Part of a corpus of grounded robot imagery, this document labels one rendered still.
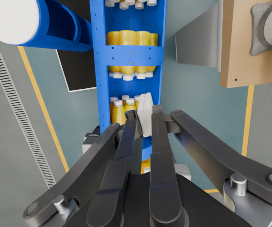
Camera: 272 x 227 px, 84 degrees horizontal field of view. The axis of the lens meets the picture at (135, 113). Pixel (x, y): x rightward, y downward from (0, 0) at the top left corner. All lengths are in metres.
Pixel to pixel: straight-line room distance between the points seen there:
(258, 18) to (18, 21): 0.97
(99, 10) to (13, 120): 2.15
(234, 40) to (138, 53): 0.42
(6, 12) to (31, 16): 0.11
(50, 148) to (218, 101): 2.28
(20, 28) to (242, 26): 0.92
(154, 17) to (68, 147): 1.98
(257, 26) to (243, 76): 0.19
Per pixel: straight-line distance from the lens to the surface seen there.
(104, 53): 0.57
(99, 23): 0.60
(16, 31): 0.92
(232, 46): 0.79
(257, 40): 0.81
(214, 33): 0.95
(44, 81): 2.12
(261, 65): 0.86
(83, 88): 1.77
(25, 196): 3.31
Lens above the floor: 1.77
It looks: 70 degrees down
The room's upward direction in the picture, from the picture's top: 175 degrees counter-clockwise
